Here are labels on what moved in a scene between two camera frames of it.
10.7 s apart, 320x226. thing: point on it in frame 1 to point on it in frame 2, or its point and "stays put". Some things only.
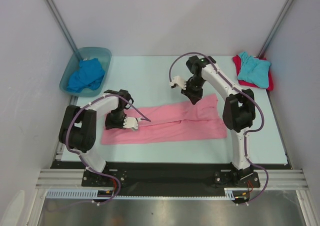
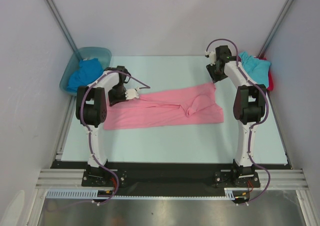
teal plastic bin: x=103 y=54 stays put
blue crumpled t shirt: x=89 y=75 stays put
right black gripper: x=191 y=93 to x=216 y=73
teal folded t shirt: x=254 y=70 stays put
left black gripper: x=109 y=125 to x=113 y=100
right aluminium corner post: x=273 y=34 stays put
